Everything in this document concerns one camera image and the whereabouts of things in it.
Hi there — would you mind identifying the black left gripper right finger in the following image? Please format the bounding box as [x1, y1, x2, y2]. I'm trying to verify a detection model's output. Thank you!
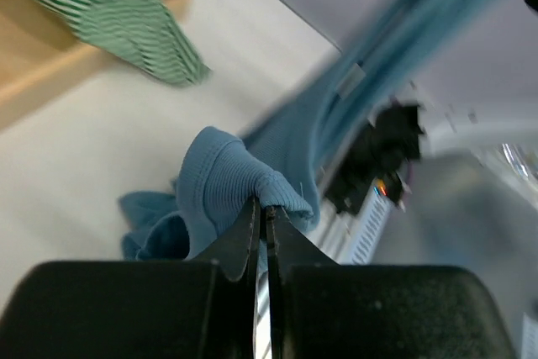
[264, 207, 516, 359]

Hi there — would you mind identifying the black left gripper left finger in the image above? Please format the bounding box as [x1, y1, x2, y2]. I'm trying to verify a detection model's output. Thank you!
[1, 199, 261, 358]

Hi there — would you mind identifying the blue tank top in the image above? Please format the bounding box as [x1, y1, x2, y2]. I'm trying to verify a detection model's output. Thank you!
[119, 0, 493, 261]

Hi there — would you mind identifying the green white striped tank top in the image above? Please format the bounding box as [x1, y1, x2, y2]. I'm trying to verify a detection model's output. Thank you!
[37, 0, 209, 87]

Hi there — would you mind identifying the wooden clothes rack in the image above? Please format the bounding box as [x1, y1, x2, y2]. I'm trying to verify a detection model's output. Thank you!
[0, 0, 190, 133]

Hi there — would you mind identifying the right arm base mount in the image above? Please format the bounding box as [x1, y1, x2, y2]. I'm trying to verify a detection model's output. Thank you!
[324, 103, 425, 215]

